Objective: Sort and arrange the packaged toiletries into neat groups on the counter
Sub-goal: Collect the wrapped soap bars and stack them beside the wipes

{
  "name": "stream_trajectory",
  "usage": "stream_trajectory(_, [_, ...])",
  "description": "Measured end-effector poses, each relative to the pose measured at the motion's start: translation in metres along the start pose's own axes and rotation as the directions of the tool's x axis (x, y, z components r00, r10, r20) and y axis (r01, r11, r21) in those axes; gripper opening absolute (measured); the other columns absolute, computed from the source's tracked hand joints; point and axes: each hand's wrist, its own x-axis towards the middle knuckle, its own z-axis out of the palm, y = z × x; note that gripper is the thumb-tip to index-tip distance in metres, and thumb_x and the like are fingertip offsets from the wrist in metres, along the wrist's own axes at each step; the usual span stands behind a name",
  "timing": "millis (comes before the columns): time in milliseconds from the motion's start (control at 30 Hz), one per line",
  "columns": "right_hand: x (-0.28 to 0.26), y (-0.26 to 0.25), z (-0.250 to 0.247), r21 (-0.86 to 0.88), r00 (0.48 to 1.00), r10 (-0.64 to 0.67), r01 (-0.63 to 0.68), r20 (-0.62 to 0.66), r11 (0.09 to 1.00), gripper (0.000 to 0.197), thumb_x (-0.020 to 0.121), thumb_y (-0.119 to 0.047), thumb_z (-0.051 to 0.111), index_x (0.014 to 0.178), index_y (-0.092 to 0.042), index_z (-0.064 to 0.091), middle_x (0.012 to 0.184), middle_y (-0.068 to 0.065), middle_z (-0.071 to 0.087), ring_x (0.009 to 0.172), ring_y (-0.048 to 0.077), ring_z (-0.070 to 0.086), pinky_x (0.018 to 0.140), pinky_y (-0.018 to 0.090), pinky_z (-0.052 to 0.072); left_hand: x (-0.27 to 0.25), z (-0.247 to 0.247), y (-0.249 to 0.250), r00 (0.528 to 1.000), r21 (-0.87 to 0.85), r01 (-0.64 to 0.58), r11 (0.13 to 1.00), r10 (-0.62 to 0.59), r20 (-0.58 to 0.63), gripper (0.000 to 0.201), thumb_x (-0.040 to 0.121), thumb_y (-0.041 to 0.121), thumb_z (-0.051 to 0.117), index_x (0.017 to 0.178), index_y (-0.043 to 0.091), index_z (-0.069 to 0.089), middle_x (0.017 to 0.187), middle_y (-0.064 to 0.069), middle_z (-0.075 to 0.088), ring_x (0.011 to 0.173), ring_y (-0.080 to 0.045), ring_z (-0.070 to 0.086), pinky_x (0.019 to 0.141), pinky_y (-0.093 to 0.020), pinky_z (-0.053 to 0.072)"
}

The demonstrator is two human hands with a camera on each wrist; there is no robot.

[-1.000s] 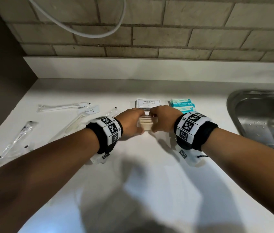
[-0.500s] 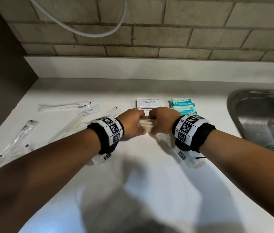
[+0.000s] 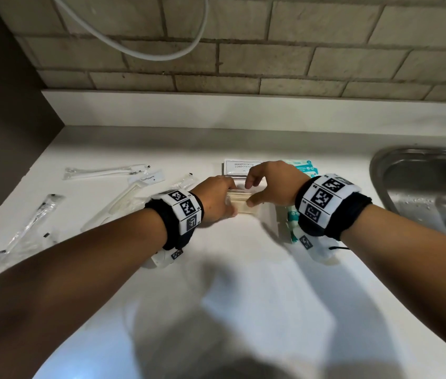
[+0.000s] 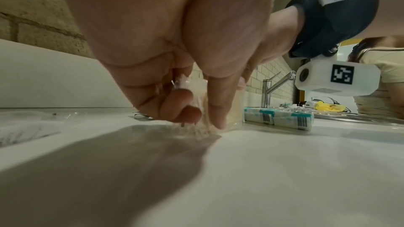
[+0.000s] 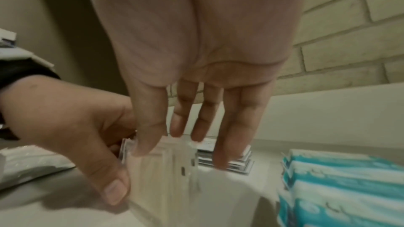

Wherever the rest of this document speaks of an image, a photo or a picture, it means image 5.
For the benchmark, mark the stack of white sachets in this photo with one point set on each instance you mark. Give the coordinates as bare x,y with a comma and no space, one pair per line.
205,156

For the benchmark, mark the person's left hand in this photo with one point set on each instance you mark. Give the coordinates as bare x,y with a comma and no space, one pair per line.
63,111

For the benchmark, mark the beige soap bars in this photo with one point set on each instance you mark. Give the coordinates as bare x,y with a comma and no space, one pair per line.
126,148
157,176

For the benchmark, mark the pile of clear plastic bags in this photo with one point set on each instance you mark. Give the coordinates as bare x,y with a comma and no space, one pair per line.
31,163

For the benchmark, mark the white backsplash upstand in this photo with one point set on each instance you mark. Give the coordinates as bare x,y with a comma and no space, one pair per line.
331,113

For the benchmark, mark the person's right hand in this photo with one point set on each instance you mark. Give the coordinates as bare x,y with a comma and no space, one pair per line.
195,21

